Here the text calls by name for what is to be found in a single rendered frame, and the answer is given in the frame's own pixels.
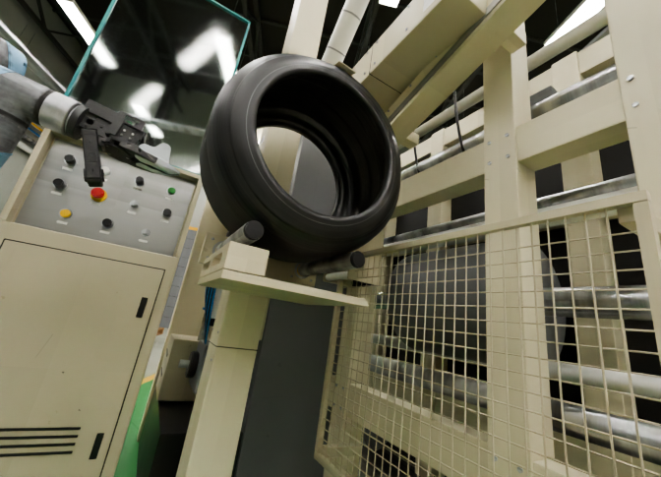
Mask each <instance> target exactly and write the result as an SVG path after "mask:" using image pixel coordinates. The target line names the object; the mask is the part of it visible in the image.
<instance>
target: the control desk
mask: <svg viewBox="0 0 661 477"><path fill-rule="evenodd" d="M99 150H100V160H101V169H103V171H104V174H105V178H104V179H105V182H103V187H90V186H89V184H88V183H87V182H85V179H84V176H83V173H84V170H83V169H84V168H85V160H84V149H83V139H82V138H80V139H79V140H75V139H72V138H70V137H68V136H63V135H61V134H59V133H56V132H54V131H52V130H49V129H47V128H44V130H43V131H42V133H41V135H40V137H39V139H38V141H37V143H36V145H35V147H34V149H33V151H32V153H31V155H30V158H29V160H28V162H27V164H26V166H25V168H24V170H23V172H22V174H21V176H20V177H19V179H18V181H17V183H16V185H15V187H14V189H13V191H12V193H11V195H10V197H9V199H8V201H7V203H6V205H5V206H4V208H3V210H2V212H1V214H0V477H113V476H114V473H115V470H116V467H117V463H118V460H119V457H120V453H121V450H122V447H123V444H124V441H125V438H126V435H127V431H128V428H129V425H130V421H131V418H132V415H133V411H134V408H135V405H136V402H137V398H138V395H139V392H140V388H141V385H142V382H143V378H144V375H145V372H146V368H147V365H148V362H149V359H150V354H151V351H152V347H153V344H154V341H155V337H156V334H157V331H158V328H159V324H160V321H161V318H162V314H163V311H164V308H165V304H166V301H167V298H168V295H169V291H170V288H171V285H172V281H173V278H174V275H175V271H176V269H177V266H178V263H179V258H180V256H181V253H182V249H183V246H184V243H185V239H186V236H187V233H188V229H189V226H190V223H191V220H192V216H193V213H194V210H195V206H196V203H197V200H198V196H199V194H200V191H201V188H202V179H201V175H198V174H195V173H192V172H189V171H186V170H183V169H180V168H177V167H174V166H173V167H174V168H176V169H177V170H178V171H180V174H179V176H167V175H161V174H157V173H151V172H148V171H145V170H142V169H139V168H137V167H134V166H132V165H130V164H128V163H125V162H122V161H119V160H117V159H115V158H113V157H112V156H110V155H108V154H107V152H102V151H101V149H100V147H99Z"/></svg>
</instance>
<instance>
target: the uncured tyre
mask: <svg viewBox="0 0 661 477"><path fill-rule="evenodd" d="M267 127H278V128H284V129H288V130H291V131H294V132H296V133H298V134H300V135H302V136H304V137H305V138H307V139H308V140H310V141H311V142H312V143H313V144H314V145H315V146H316V147H317V148H318V149H319V150H320V151H321V152H322V153H323V155H324V156H325V158H326V159H327V161H328V162H329V164H330V168H331V170H332V173H333V176H334V181H335V189H336V194H335V202H334V206H333V209H332V212H331V214H330V215H325V214H321V213H318V212H315V211H313V210H311V209H308V208H306V207H304V206H303V205H301V204H300V203H298V202H297V201H296V200H294V199H293V198H292V197H291V196H290V195H288V194H287V193H286V192H285V191H284V190H283V189H282V187H281V186H280V185H279V184H278V183H277V181H276V180H275V179H274V177H273V176H272V174H271V173H270V170H269V169H268V167H267V165H266V163H265V161H264V158H263V156H262V153H261V150H260V146H259V142H258V137H257V130H258V129H262V128H267ZM206 133H207V140H206V143H205V135H206ZM200 173H201V179H202V184H203V187H204V191H205V193H206V196H207V199H208V201H209V203H210V206H211V208H212V210H213V211H214V213H215V215H216V216H217V218H218V219H219V220H220V222H221V223H222V224H223V226H224V227H225V228H226V229H227V230H228V231H229V232H230V233H231V234H233V233H234V232H235V231H237V230H238V229H239V228H241V227H242V226H243V225H244V224H246V223H247V222H249V221H251V220H257V221H258V222H259V223H260V224H261V225H262V226H263V228H264V235H263V236H262V238H260V239H259V240H257V241H255V242H254V243H252V244H250V245H249V246H253V247H256V248H260V249H264V250H268V251H270V254H269V258H272V259H275V260H278V261H283V262H290V263H307V262H312V261H317V260H321V259H325V258H330V257H334V256H338V255H343V254H346V253H349V252H352V251H354V250H357V249H359V248H360V247H362V246H364V245H365V244H367V243H368V242H369V241H371V240H372V239H373V238H374V237H375V236H377V235H378V234H379V233H380V232H381V231H382V230H383V229H384V227H385V226H386V225H387V223H388V222H389V220H390V219H391V216H392V214H393V212H394V210H395V207H396V204H397V201H398V197H399V191H400V182H401V162H400V154H399V148H398V144H397V141H396V137H395V134H394V132H393V129H392V127H391V123H390V121H389V119H388V117H387V116H386V114H385V112H384V110H383V109H382V107H381V106H380V104H379V103H378V102H377V101H376V100H375V99H374V98H373V96H372V95H371V94H370V93H369V92H368V91H367V90H366V89H365V88H364V87H363V86H362V85H361V84H360V83H359V82H358V81H357V80H355V79H354V78H353V77H352V76H350V75H349V74H347V73H346V72H344V71H343V70H341V69H339V68H338V67H336V66H334V65H333V64H330V63H328V62H326V61H323V60H320V59H316V58H312V57H309V56H304V55H299V54H289V53H282V54H273V55H268V56H264V57H261V58H259V59H256V60H254V61H252V62H250V63H249V64H247V65H245V66H244V67H243V68H241V69H240V70H239V71H238V72H237V73H236V74H235V75H233V76H232V77H231V78H230V79H229V80H228V81H227V83H226V84H225V85H224V86H223V88H222V89H221V91H220V92H219V94H218V96H217V98H216V100H215V103H214V105H213V108H212V111H211V114H210V119H209V122H208V124H207V127H206V130H205V134H204V137H203V140H202V144H201V150H200Z"/></svg>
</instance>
